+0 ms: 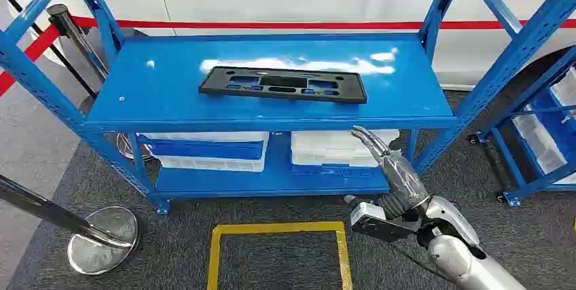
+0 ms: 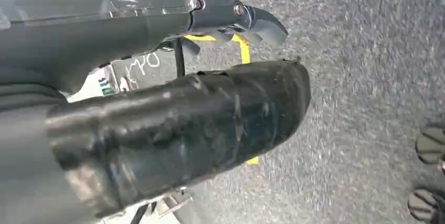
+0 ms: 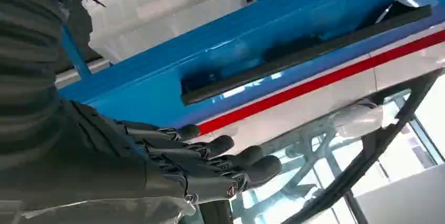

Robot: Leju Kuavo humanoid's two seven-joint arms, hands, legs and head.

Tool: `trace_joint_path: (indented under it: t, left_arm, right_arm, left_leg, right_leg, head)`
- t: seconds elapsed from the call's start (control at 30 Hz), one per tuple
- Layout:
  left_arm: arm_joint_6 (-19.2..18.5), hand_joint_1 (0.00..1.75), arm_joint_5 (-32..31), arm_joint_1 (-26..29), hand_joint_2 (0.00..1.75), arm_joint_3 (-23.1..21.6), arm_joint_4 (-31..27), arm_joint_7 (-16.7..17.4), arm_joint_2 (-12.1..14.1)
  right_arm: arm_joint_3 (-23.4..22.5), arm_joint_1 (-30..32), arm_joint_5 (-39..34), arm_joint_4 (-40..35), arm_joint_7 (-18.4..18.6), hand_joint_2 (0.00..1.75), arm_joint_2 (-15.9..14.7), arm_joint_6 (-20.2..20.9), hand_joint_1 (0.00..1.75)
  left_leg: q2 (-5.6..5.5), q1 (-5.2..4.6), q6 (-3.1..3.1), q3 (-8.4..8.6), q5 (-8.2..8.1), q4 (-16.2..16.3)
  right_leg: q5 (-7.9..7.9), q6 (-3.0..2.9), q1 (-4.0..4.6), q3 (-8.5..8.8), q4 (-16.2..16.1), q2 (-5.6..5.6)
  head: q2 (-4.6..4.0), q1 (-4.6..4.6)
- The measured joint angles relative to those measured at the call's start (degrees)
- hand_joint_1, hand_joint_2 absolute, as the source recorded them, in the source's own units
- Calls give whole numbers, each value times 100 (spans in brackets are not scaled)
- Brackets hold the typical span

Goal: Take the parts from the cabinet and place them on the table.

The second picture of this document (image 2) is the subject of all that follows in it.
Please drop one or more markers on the metal frame bracket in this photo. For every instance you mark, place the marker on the metal frame bracket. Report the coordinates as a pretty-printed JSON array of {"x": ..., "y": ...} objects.
[{"x": 167, "y": 205}]

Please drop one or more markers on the ribbed grey left arm sleeve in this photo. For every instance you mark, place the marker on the ribbed grey left arm sleeve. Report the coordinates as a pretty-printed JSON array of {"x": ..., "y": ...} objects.
[{"x": 24, "y": 96}]

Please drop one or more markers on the yellow floor tape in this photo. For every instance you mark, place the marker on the yellow floor tape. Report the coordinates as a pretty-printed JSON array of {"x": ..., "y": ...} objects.
[{"x": 245, "y": 54}]

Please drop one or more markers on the white box with green label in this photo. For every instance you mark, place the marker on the white box with green label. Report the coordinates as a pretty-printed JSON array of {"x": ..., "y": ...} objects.
[{"x": 92, "y": 87}]

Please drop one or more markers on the dark panel with white writing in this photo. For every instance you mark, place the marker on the dark panel with white writing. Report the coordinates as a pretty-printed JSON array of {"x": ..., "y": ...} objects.
[{"x": 153, "y": 67}]

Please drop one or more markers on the black table leg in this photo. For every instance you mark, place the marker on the black table leg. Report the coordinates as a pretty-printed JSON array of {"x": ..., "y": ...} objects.
[{"x": 179, "y": 59}]

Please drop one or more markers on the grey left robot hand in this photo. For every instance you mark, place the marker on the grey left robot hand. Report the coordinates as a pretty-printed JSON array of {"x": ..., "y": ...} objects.
[{"x": 167, "y": 128}]

